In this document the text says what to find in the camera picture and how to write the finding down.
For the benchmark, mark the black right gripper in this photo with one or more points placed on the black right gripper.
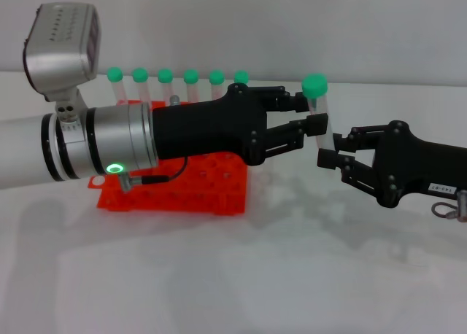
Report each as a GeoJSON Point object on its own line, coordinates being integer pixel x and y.
{"type": "Point", "coordinates": [408, 166]}

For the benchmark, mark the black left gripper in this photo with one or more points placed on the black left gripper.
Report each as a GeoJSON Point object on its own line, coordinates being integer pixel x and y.
{"type": "Point", "coordinates": [208, 130]}

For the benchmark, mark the green capped test tube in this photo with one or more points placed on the green capped test tube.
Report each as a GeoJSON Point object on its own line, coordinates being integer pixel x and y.
{"type": "Point", "coordinates": [241, 76]}
{"type": "Point", "coordinates": [216, 77]}
{"type": "Point", "coordinates": [115, 74]}
{"type": "Point", "coordinates": [165, 75]}
{"type": "Point", "coordinates": [140, 75]}
{"type": "Point", "coordinates": [315, 86]}
{"type": "Point", "coordinates": [190, 76]}

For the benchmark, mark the orange test tube rack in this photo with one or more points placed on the orange test tube rack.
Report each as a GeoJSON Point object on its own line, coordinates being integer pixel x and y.
{"type": "Point", "coordinates": [204, 199]}

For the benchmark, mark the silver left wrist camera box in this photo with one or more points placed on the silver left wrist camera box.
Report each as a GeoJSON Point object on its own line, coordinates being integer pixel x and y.
{"type": "Point", "coordinates": [62, 53]}

